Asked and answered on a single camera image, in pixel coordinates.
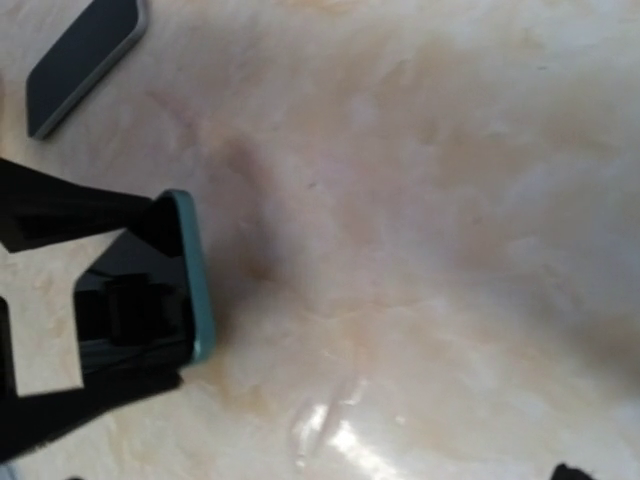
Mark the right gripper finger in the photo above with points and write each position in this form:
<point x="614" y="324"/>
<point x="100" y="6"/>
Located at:
<point x="566" y="472"/>

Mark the black phone teal edge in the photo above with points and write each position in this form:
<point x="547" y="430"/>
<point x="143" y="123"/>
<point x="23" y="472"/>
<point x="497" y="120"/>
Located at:
<point x="144" y="304"/>

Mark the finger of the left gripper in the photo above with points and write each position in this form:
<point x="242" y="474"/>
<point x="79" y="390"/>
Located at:
<point x="38" y="210"/>
<point x="29" y="422"/>

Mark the black phone silver edge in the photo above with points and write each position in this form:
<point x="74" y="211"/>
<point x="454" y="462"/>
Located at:
<point x="103" y="33"/>

